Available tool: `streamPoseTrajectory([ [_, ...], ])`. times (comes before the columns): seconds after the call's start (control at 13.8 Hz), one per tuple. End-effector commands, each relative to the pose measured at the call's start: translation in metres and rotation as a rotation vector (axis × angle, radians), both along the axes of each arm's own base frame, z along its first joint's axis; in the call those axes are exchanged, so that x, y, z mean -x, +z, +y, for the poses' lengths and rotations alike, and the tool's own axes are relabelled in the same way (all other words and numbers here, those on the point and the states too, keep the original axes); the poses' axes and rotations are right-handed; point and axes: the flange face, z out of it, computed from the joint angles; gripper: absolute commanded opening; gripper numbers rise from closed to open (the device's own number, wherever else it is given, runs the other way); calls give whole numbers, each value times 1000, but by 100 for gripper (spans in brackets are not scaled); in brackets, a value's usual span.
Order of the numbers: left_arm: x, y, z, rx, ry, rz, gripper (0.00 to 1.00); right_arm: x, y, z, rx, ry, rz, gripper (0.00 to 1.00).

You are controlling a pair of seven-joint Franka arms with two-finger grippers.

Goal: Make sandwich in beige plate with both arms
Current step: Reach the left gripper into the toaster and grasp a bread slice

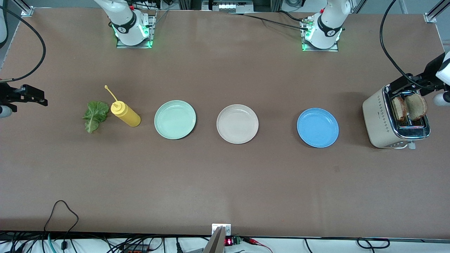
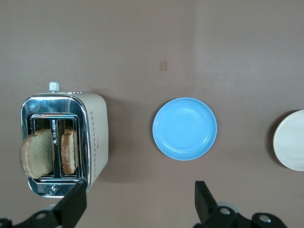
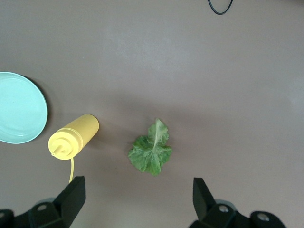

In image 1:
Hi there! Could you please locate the brown bread slice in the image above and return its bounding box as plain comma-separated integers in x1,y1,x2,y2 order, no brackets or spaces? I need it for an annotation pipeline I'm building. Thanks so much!
404,93,428,122
391,96,408,122

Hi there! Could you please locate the green lettuce leaf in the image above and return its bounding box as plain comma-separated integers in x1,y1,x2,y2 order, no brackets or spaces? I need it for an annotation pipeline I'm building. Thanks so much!
82,101,110,134

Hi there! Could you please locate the yellow squeeze mustard bottle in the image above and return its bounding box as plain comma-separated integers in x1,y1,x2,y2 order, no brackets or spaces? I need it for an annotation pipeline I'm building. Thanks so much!
104,85,141,127

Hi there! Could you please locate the blue plate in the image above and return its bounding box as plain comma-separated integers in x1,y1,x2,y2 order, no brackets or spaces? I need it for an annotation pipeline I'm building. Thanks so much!
297,108,339,148

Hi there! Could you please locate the light green plate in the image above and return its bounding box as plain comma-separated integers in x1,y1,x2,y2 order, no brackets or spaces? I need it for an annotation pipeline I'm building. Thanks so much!
154,100,197,140

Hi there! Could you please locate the beige plate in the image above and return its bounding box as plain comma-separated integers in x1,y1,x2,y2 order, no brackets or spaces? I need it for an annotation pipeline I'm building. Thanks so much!
216,104,259,144

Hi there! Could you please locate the beige chrome toaster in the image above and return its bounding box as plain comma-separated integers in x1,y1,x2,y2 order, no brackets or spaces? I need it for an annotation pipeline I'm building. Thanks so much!
362,83,431,150

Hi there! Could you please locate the black box with lit panel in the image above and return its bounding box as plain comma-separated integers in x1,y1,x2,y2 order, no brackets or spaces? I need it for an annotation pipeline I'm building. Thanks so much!
202,0,253,13

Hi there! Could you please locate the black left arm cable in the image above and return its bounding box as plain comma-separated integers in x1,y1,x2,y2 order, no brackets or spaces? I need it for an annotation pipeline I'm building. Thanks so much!
379,0,438,90

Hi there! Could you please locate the aluminium table corner bracket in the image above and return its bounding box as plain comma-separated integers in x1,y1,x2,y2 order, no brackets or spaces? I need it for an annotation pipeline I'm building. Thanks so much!
12,0,34,17
424,0,450,24

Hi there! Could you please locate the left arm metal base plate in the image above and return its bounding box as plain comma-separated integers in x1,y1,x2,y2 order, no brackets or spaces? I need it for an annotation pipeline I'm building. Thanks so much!
302,16,339,52

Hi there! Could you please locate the thin black looped cable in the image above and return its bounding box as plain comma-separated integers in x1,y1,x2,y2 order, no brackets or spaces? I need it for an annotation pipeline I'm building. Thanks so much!
44,200,79,253

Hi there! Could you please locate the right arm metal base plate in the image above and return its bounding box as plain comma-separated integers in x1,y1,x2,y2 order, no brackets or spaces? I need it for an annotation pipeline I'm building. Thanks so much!
116,11,157,49

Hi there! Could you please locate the black cable across table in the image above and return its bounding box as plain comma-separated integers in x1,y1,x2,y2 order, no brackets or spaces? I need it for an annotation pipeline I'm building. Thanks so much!
229,12,310,31

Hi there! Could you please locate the black coiled cable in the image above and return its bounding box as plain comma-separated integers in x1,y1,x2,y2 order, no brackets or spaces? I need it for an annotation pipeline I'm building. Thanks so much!
304,238,391,251

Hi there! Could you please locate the red clip lead cable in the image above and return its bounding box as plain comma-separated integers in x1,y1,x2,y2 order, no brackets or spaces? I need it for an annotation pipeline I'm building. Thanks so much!
243,237,273,253

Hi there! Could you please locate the grey camera mount bar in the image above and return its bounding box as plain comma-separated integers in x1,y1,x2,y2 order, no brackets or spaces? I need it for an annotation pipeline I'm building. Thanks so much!
202,227,226,253

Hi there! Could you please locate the white metal mounting bracket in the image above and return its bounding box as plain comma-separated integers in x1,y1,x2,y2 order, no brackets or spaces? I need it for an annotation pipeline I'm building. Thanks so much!
212,224,231,236

